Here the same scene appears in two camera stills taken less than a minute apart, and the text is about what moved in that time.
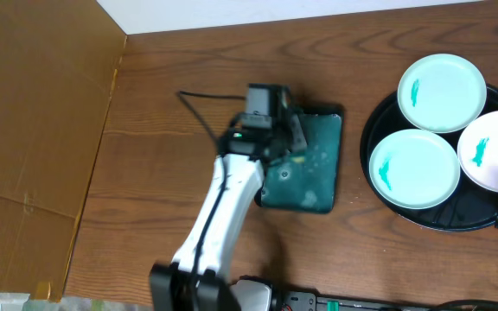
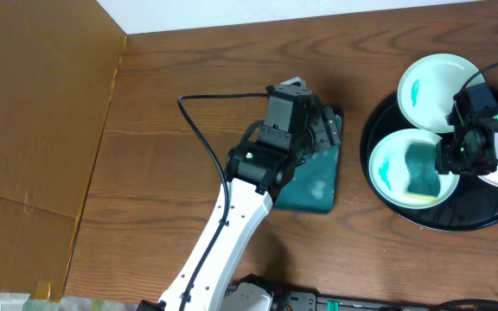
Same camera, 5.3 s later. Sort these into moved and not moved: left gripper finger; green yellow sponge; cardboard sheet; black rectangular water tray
Moved: left gripper finger; green yellow sponge
Not moved: cardboard sheet; black rectangular water tray
